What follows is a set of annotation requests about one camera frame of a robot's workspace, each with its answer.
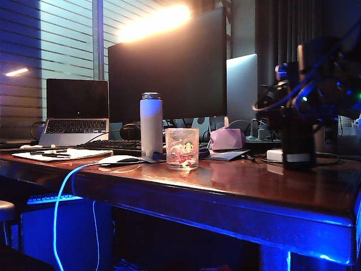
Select dark pleated curtain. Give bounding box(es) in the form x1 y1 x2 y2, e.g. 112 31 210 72
255 0 325 85

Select dark blue notebook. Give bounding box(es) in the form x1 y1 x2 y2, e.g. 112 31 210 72
202 150 251 161

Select silver display back panel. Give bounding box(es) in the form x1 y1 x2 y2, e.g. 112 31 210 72
226 53 258 123

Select white power adapter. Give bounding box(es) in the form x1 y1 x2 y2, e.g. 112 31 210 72
266 149 285 164

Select black thermos bottle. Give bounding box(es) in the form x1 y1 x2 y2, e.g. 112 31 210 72
283 123 317 171

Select metal window post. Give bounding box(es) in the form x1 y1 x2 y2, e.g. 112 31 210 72
92 0 104 81

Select white thermos bottle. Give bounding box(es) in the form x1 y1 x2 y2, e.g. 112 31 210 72
139 91 164 160

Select silver monitor stand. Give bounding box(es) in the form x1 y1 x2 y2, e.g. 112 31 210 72
192 117 212 141

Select printed glass cup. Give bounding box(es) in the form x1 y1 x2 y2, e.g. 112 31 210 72
165 128 200 171

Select white notepad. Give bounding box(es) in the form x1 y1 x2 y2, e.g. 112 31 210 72
12 147 114 163

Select black keyboard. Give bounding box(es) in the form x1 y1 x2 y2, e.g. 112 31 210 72
69 139 142 157

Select glowing blue cable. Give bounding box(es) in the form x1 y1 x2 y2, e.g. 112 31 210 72
52 161 114 271

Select black power strip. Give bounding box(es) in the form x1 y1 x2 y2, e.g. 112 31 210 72
244 135 284 150

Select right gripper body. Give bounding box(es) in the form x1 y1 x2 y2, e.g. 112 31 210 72
309 80 350 131

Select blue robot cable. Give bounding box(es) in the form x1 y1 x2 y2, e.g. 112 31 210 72
252 78 319 112

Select white computer mouse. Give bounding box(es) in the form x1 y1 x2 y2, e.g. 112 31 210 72
98 154 145 167

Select black headphones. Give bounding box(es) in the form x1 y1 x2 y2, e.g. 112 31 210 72
119 123 142 141

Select blue lit keyboard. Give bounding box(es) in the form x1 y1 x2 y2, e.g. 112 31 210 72
26 193 85 205

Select silver open laptop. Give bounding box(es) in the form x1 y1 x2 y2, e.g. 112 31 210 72
38 78 110 147

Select black adapter cable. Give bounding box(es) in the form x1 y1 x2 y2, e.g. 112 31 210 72
261 152 341 167

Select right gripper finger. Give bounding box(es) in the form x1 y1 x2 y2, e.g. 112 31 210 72
278 83 320 129

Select thin white hanging cable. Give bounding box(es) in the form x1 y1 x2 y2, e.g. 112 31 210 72
91 200 102 271

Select large black monitor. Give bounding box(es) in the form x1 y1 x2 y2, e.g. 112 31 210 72
108 7 228 124

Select pink tissue pouch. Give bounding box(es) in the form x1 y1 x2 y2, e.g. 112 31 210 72
209 125 246 151

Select round stool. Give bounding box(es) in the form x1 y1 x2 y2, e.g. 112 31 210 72
0 200 21 249

